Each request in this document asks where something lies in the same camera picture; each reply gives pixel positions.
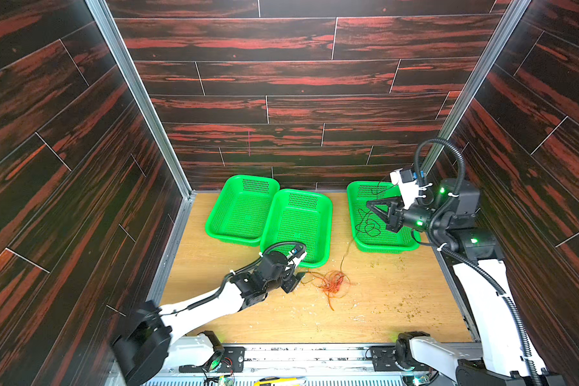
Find red orange cables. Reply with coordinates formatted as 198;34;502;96
301;240;358;312

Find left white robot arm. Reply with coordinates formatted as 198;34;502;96
111;241;307;385

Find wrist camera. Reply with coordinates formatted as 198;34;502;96
286;243;307;267
389;169;433;210

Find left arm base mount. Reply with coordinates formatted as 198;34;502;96
179;346;246;374

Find right green basket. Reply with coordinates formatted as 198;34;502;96
347;181;420;254

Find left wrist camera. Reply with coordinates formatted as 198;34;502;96
286;243;307;267

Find green basket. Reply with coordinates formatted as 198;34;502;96
205;175;280;247
260;189;333;269
347;181;420;254

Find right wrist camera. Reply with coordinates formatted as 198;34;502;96
389;169;433;210

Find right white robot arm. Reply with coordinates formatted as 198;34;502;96
366;138;565;385

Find left green basket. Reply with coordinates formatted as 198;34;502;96
205;175;280;247

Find middle green basket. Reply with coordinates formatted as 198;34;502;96
260;189;333;269

